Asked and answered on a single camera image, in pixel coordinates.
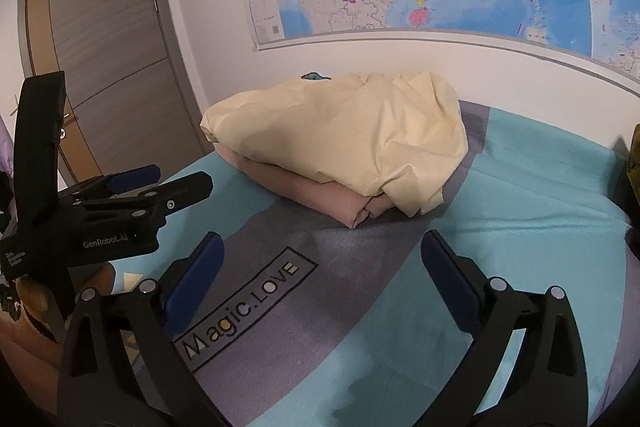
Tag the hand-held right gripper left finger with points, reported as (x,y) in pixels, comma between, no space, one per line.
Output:
(195,287)

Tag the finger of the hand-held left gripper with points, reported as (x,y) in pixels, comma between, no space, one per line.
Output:
(175,192)
(132,177)

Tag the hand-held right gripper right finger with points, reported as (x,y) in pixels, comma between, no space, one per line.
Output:
(450,287)

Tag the pink garment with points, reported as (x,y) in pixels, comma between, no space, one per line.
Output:
(310,197)

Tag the cream jacket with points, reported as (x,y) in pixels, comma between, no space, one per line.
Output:
(340,132)

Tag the person's left forearm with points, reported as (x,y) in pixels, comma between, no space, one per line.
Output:
(35,372)

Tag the purple cloth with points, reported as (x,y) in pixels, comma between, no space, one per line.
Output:
(5,147)

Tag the teal and grey bedsheet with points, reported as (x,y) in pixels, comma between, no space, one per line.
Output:
(500,187)

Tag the grey wooden door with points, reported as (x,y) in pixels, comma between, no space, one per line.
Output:
(110,32)

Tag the black garment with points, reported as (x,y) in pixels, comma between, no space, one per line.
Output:
(630,222)

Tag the olive green garment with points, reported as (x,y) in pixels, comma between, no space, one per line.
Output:
(634,172)

